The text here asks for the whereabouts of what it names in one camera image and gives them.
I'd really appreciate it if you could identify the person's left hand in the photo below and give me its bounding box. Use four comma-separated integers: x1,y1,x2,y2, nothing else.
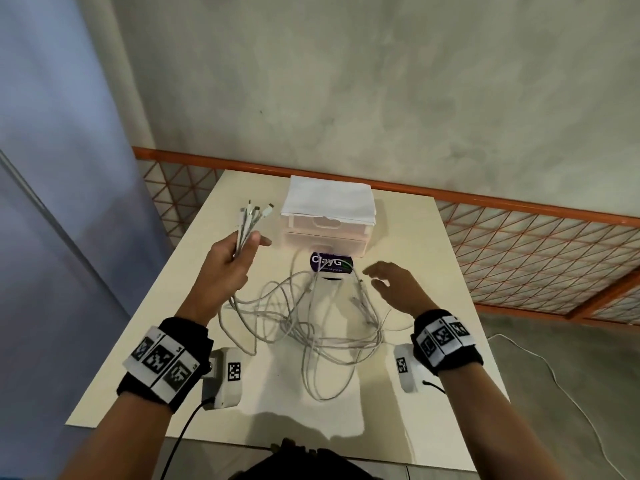
175,230,273,328

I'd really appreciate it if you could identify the person's right hand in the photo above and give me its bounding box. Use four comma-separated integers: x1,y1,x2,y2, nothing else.
362,261,441,318

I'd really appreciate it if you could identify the tangle of white cables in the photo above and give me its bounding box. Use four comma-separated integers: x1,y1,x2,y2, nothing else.
218,202,416,401

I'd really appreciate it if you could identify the clear plastic drawer box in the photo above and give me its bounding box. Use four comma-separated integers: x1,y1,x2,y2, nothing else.
282,214,376,258

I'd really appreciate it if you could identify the person's left forearm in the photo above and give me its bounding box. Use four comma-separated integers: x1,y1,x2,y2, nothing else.
57,389,173,480

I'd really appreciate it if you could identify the person's right forearm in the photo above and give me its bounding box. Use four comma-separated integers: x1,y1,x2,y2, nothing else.
447,364,569,480

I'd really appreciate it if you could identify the person's dark clothing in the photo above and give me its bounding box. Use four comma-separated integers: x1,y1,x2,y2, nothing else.
245,437,376,480

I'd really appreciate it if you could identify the cream table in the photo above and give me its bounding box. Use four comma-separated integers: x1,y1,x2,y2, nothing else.
65,169,511,473

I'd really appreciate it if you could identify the round dark blue sticker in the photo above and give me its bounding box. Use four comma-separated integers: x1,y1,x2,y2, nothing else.
309,252,355,281

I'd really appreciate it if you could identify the black left wristband with markers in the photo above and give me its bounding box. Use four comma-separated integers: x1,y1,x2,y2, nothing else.
116,317,215,413

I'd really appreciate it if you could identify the orange metal mesh fence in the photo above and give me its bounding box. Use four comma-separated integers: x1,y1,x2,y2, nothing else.
132,146,640,325

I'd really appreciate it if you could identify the white folded cloth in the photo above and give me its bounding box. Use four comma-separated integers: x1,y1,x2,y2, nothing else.
281,175,377,227

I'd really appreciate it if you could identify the blue grey partition panel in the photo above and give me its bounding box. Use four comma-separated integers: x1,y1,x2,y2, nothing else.
0,0,173,445

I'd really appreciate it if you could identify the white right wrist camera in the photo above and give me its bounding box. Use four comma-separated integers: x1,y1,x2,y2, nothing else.
393,343,426,394

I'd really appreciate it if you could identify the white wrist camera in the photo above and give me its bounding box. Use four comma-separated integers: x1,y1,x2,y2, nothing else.
199,347,246,409
393,343,426,394

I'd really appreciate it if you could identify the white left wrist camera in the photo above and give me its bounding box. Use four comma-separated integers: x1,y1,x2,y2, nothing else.
199,347,246,409

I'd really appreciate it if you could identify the black left camera cable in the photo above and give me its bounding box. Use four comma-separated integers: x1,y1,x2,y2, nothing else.
159,397,216,480

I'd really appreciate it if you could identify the thin white floor cable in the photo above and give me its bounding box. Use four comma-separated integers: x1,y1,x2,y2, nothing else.
487,333,616,480

